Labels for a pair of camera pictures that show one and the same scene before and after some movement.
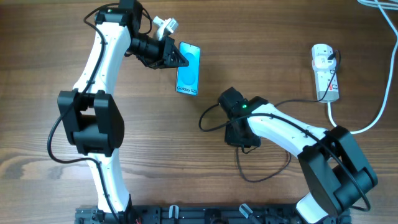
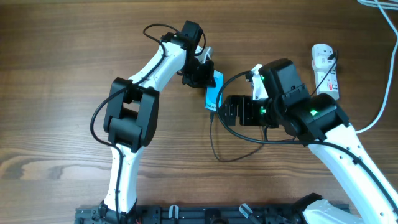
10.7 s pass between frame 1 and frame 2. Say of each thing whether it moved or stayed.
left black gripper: moved
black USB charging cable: moved
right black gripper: moved
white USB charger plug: stayed
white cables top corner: stayed
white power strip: stayed
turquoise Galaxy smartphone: moved
